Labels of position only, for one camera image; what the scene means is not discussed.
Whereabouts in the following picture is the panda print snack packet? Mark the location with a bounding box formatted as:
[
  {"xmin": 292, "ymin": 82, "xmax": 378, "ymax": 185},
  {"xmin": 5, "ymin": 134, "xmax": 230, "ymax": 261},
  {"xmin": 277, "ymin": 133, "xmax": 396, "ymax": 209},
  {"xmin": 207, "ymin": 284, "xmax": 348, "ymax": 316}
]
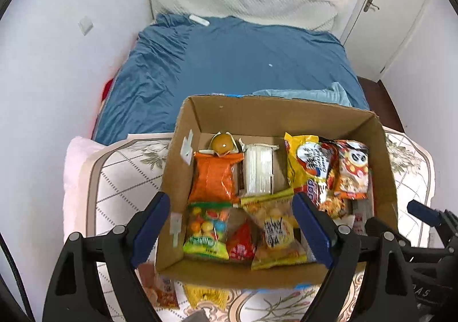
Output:
[{"xmin": 334, "ymin": 139, "xmax": 371, "ymax": 200}]

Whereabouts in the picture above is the grey white snack packet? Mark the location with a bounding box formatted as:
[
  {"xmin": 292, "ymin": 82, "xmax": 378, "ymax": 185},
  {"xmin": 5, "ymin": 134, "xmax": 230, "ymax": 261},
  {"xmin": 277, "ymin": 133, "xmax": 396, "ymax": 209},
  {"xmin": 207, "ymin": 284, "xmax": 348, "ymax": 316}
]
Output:
[{"xmin": 238, "ymin": 141, "xmax": 290, "ymax": 197}]

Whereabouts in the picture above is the black cable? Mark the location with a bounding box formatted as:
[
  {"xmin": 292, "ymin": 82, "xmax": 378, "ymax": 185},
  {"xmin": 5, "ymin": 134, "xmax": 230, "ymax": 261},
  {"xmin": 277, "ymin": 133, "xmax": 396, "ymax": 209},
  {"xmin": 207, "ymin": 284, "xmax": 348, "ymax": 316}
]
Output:
[{"xmin": 0, "ymin": 232, "xmax": 34, "ymax": 322}]

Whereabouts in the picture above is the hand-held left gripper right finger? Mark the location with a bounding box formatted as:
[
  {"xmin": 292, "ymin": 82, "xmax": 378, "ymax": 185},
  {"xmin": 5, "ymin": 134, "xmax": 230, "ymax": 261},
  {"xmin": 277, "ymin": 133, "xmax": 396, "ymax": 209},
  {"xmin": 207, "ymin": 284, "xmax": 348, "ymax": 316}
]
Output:
[{"xmin": 291, "ymin": 192, "xmax": 419, "ymax": 322}]

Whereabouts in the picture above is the shiny noodle snack packet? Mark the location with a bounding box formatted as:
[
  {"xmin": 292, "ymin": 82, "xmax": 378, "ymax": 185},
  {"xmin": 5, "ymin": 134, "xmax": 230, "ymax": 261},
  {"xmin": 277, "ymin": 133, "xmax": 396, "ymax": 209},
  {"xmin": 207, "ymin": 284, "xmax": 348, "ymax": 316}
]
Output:
[{"xmin": 304, "ymin": 168, "xmax": 353, "ymax": 219}]

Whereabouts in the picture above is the pale yellow chip packet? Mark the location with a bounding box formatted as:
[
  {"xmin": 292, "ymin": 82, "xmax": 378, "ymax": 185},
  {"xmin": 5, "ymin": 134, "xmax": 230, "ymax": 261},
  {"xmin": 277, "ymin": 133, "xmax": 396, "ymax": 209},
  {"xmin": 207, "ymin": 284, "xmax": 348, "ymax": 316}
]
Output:
[{"xmin": 240, "ymin": 189, "xmax": 308, "ymax": 270}]

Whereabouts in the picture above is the printed cardboard box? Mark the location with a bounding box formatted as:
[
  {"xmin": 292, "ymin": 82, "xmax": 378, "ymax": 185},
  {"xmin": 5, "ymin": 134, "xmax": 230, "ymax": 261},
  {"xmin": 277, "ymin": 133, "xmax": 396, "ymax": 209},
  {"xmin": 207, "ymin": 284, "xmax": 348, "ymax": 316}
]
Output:
[{"xmin": 155, "ymin": 93, "xmax": 399, "ymax": 290}]

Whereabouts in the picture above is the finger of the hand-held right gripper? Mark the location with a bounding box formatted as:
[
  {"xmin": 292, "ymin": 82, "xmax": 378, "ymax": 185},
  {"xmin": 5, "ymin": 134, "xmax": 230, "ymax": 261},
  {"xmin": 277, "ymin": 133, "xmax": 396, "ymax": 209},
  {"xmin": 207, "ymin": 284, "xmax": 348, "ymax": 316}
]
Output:
[
  {"xmin": 365, "ymin": 216, "xmax": 412, "ymax": 254},
  {"xmin": 407, "ymin": 199, "xmax": 458, "ymax": 237}
]

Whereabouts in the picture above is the green bag of colourful gumballs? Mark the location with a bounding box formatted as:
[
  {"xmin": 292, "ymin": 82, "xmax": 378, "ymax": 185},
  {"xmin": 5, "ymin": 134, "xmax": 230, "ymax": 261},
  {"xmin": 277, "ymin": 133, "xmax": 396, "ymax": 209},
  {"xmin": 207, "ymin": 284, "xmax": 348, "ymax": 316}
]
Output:
[{"xmin": 183, "ymin": 201, "xmax": 233, "ymax": 260}]

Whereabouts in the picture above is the round brown candy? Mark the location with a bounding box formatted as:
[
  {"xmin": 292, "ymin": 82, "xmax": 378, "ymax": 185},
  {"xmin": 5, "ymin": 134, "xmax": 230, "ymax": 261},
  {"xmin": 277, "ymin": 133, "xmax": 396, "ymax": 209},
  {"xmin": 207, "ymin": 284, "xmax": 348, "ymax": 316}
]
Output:
[{"xmin": 200, "ymin": 131, "xmax": 244, "ymax": 158}]

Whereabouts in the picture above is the bed with blue sheet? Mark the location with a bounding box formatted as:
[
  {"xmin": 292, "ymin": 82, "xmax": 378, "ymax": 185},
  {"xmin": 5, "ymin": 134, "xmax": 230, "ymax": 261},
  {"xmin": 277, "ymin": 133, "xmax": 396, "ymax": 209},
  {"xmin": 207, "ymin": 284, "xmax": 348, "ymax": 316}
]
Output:
[{"xmin": 91, "ymin": 13, "xmax": 370, "ymax": 145}]

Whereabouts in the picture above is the brown snack packet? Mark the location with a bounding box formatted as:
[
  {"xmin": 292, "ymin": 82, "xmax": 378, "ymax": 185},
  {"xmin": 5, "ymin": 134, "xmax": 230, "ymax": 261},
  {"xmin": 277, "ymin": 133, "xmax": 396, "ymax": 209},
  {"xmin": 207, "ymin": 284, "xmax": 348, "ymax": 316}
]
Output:
[{"xmin": 138, "ymin": 261, "xmax": 179, "ymax": 309}]

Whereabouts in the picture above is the olive yellow snack packet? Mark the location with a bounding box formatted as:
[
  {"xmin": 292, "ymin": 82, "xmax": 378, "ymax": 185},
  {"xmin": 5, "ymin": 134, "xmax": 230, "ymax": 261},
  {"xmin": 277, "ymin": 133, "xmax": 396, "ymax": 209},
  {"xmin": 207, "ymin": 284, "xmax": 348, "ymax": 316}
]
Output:
[{"xmin": 184, "ymin": 284, "xmax": 230, "ymax": 310}]

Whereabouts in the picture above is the white door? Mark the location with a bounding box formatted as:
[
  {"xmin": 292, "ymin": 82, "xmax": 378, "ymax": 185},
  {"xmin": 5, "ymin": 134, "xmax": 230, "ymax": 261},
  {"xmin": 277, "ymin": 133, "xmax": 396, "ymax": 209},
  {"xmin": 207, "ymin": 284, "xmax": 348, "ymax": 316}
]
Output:
[{"xmin": 340, "ymin": 0, "xmax": 433, "ymax": 81}]

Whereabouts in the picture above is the light blue cloth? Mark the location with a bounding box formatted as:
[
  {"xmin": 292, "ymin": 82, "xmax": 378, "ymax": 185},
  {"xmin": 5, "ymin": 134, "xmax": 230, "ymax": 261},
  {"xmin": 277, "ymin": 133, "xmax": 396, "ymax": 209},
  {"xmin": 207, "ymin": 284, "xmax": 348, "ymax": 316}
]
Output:
[{"xmin": 252, "ymin": 82, "xmax": 353, "ymax": 107}]

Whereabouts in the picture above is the orange snack packet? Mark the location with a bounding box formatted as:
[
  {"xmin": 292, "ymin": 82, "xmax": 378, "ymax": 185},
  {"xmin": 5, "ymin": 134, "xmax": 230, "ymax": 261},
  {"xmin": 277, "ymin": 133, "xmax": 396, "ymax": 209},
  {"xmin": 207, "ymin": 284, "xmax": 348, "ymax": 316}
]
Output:
[{"xmin": 188, "ymin": 151, "xmax": 244, "ymax": 204}]

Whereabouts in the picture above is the patterned white quilt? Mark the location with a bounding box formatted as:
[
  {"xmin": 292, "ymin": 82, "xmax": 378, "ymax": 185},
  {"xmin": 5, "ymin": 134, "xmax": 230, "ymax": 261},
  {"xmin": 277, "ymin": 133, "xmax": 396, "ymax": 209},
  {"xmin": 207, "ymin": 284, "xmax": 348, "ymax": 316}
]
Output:
[{"xmin": 62, "ymin": 127, "xmax": 435, "ymax": 322}]

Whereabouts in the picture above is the yellow red snack packet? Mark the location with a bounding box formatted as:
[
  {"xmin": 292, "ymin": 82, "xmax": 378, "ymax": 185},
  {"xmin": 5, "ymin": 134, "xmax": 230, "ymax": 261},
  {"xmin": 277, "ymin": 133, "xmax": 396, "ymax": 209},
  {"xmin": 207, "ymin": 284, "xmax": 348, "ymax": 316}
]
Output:
[{"xmin": 284, "ymin": 132, "xmax": 339, "ymax": 190}]

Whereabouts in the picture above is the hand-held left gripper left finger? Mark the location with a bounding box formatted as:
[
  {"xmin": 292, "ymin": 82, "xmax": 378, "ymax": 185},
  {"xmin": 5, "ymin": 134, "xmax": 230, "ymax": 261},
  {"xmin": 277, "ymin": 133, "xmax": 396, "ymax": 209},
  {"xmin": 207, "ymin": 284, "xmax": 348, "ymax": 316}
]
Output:
[{"xmin": 42, "ymin": 191, "xmax": 171, "ymax": 322}]

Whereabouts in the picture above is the red cloth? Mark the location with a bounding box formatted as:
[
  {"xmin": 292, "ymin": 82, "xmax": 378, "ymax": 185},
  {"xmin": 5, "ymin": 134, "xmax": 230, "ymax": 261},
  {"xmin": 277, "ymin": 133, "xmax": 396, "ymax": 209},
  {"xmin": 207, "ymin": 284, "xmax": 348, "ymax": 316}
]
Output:
[{"xmin": 100, "ymin": 79, "xmax": 115, "ymax": 102}]

